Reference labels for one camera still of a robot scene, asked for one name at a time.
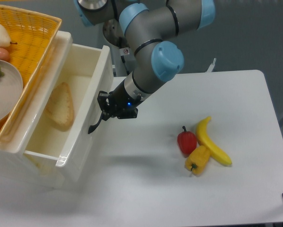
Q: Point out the white drawer cabinet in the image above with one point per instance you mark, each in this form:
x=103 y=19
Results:
x=15 y=161

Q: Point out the grey plate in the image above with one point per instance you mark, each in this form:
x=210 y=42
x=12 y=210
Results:
x=11 y=87

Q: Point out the red bell pepper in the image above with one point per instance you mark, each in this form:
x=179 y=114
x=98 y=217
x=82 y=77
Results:
x=186 y=141

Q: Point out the yellow banana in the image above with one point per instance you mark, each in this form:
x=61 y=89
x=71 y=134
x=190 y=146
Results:
x=203 y=139

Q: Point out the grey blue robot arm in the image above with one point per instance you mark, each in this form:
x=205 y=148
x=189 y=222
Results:
x=148 y=34

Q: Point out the triangular bread slice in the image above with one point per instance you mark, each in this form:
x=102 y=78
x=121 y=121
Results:
x=59 y=108

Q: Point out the white metal bracket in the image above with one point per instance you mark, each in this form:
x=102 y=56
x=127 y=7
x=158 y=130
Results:
x=211 y=66

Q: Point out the yellow woven basket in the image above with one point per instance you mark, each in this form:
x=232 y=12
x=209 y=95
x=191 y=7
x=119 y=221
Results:
x=33 y=33

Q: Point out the yellow bell pepper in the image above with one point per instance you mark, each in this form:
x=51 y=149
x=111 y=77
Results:
x=197 y=160

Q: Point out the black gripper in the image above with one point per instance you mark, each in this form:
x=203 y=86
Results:
x=118 y=103

